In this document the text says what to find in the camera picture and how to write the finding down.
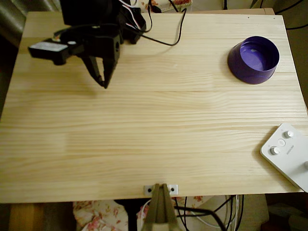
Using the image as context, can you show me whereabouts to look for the purple bowl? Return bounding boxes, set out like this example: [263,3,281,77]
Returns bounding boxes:
[227,36,281,85]

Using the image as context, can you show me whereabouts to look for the floral patterned fabric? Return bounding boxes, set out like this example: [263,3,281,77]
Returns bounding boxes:
[141,0,193,13]

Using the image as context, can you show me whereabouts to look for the floral patterned cushion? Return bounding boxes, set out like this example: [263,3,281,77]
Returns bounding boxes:
[72,195,205,231]

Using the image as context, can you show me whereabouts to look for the black stand pole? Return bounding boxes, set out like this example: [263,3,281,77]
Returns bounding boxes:
[114,199,151,231]

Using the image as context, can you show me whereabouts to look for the wooden table leg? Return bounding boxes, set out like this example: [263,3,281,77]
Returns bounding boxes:
[9,203,44,231]

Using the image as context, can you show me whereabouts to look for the white control box with knobs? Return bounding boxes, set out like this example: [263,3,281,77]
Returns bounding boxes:
[259,122,308,193]

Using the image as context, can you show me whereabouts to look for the red white servo wire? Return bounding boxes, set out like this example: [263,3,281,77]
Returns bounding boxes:
[119,0,142,31]

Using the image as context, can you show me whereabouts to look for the thin black cable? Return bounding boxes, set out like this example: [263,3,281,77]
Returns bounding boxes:
[141,0,154,33]

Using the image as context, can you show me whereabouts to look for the long black cable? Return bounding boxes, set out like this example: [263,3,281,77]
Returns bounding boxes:
[141,8,188,47]

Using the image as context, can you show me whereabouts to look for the grey metal bracket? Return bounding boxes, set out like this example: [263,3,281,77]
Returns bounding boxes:
[143,184,179,195]

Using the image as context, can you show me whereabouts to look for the white cable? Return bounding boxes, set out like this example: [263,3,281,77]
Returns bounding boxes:
[136,199,153,218]

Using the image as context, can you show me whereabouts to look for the camera stand clamp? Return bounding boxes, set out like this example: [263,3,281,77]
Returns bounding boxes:
[143,183,180,231]

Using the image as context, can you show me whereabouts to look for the thick black cable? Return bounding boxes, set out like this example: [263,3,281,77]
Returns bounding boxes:
[173,205,228,231]

